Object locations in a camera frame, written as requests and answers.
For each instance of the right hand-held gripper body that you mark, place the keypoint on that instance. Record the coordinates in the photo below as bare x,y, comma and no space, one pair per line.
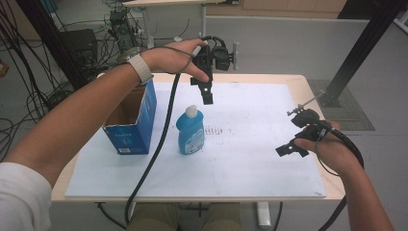
304,118

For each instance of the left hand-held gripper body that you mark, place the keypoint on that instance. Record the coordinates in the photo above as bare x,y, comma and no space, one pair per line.
205,59

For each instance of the blue detergent bottle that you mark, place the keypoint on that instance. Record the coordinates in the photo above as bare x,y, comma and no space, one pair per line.
190,134

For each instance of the blue cardboard box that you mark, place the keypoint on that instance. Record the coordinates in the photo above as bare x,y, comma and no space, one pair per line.
134,134

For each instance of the person's right hand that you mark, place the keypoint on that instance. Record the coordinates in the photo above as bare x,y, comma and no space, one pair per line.
333,150

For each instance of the person's left hand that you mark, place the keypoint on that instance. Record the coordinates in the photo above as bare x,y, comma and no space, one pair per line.
170,59

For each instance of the light wooden table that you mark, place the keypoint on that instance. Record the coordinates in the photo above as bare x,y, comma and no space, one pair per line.
308,89

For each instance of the white floor plug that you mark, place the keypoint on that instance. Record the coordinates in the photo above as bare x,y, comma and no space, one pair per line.
178,39

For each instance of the grey grid floor mat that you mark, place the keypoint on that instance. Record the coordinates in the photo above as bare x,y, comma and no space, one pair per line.
352,118

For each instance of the white paper sheet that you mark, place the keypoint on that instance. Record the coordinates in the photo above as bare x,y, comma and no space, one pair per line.
240,166

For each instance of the beige band wristwatch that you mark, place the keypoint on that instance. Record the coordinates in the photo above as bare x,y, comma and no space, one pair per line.
141,69

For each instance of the white-legged desk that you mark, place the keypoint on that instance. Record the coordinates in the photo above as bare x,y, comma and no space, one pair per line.
166,3

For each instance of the white table leg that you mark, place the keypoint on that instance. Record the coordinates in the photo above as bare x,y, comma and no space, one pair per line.
263,215

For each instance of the black power device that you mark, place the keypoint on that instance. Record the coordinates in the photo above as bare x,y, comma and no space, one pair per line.
123,30

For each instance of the person's right leg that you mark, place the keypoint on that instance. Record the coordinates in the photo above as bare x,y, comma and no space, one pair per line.
223,218

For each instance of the person's leg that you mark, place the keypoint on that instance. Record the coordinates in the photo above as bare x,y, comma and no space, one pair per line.
152,218
223,218

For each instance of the black computer case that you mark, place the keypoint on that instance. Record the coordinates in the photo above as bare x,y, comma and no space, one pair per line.
80,46

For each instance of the person's left leg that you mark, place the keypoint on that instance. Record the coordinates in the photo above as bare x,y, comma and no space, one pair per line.
152,218

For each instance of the black metal stand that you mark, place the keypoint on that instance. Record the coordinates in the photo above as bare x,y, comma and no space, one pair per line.
51,41

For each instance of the white shirt sleeve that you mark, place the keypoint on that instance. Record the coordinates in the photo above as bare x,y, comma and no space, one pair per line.
22,199

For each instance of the black metal post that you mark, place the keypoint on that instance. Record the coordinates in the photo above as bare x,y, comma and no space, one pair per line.
362,48

